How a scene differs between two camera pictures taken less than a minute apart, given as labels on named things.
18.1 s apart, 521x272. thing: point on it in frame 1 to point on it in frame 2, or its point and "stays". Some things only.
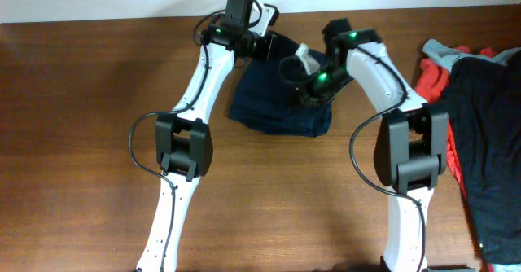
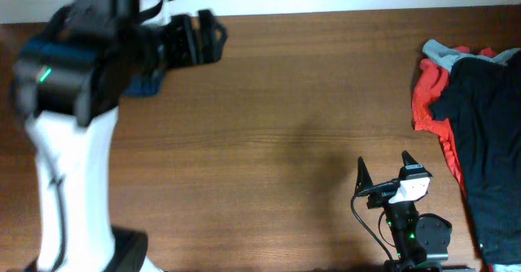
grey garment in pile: x=447 y=55 stays
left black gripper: x=263 y=51 to x=185 y=25
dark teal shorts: x=261 y=101 to x=146 y=87
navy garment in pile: x=483 y=99 stays
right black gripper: x=309 y=94 to x=378 y=198
